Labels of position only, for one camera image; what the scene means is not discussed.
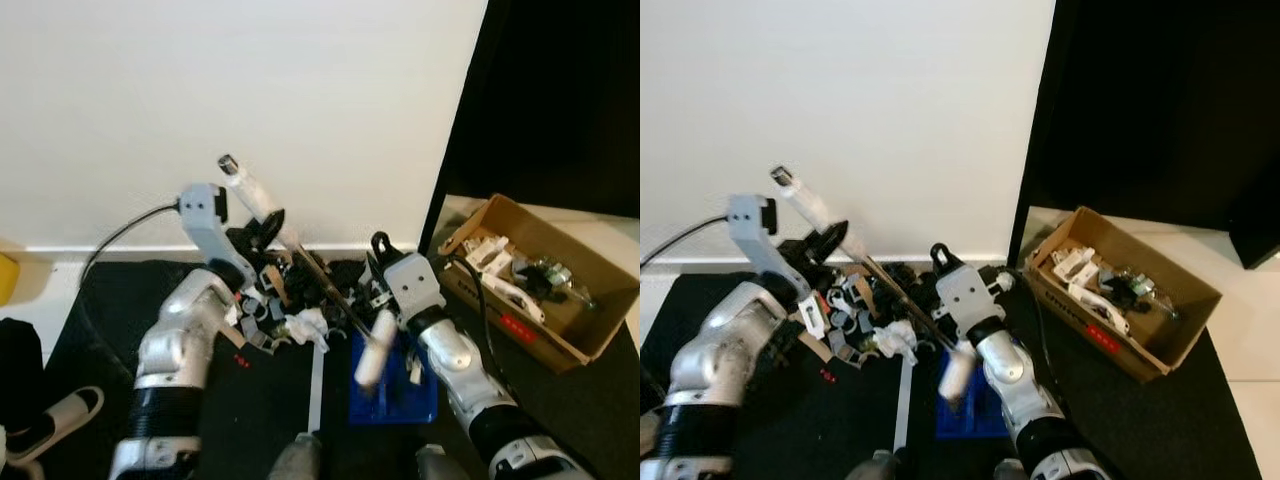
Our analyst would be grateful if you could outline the thin rod broom white grips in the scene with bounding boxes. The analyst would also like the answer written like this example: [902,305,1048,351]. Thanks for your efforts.
[216,153,398,391]
[768,164,981,407]

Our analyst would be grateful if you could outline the black floor mat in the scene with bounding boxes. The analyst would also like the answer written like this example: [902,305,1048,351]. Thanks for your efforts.
[640,266,1263,480]
[40,258,641,480]

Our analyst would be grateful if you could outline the pile of black grey scraps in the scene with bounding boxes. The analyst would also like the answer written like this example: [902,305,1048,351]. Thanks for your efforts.
[228,250,401,351]
[795,262,951,363]

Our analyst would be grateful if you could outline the crumpled white tissue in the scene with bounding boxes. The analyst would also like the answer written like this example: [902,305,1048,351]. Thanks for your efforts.
[284,307,331,347]
[876,320,921,363]

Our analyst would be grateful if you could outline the blue plastic dustpan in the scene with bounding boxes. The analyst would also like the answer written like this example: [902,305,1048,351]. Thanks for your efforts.
[936,368,1013,441]
[349,328,439,427]

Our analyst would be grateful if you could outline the grey flat strip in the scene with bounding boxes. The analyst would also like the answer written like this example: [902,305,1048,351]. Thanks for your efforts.
[306,344,327,437]
[892,360,915,453]

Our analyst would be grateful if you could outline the white plastic part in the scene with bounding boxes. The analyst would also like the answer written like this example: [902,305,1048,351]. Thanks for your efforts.
[464,234,547,323]
[1050,244,1133,323]

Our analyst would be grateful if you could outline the green clear bottle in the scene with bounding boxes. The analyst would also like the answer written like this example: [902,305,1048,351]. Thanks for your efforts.
[1104,266,1183,323]
[520,256,593,311]

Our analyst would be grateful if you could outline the grey left robot foot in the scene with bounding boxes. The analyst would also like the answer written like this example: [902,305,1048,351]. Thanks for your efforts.
[848,450,907,480]
[268,433,323,480]

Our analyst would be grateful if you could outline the brown cardboard box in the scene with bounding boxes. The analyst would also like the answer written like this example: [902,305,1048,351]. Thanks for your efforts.
[438,194,641,375]
[1024,206,1225,385]

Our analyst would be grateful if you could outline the black cabinet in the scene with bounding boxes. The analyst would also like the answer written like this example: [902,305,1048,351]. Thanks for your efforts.
[1008,0,1280,273]
[420,0,641,257]

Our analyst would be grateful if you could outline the white slipper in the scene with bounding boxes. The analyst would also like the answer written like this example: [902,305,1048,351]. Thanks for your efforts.
[0,385,105,467]

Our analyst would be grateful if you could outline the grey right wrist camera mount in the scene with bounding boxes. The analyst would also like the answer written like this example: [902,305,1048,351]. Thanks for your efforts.
[934,262,1003,341]
[384,252,447,327]

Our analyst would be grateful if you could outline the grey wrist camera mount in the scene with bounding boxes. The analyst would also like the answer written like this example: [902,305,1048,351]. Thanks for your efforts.
[934,262,1003,341]
[727,194,793,299]
[384,252,447,327]
[178,183,257,291]

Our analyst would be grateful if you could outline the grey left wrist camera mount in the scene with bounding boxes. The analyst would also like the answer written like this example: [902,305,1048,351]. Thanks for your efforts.
[178,183,257,291]
[727,194,793,299]

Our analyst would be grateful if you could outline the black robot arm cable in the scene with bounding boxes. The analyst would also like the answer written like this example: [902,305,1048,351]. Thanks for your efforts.
[640,213,733,269]
[78,200,187,291]

